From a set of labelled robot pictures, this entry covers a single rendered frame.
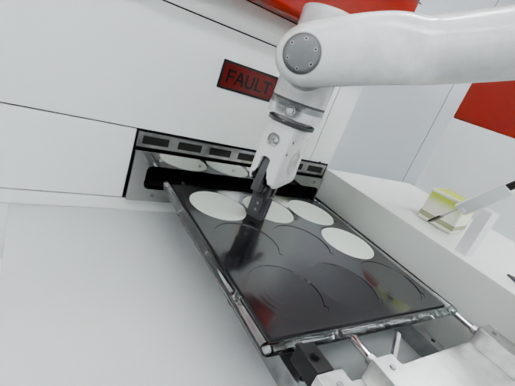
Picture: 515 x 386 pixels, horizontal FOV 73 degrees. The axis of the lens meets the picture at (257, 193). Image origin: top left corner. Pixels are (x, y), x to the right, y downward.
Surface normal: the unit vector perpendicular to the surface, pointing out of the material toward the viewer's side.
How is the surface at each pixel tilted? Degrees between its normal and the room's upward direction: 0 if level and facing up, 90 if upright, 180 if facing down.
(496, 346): 90
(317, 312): 0
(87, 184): 90
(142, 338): 0
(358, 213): 90
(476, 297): 90
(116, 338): 0
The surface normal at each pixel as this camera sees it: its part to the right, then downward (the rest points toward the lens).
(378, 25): 0.12, -0.06
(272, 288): 0.33, -0.88
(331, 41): -0.26, 0.11
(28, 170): 0.47, 0.47
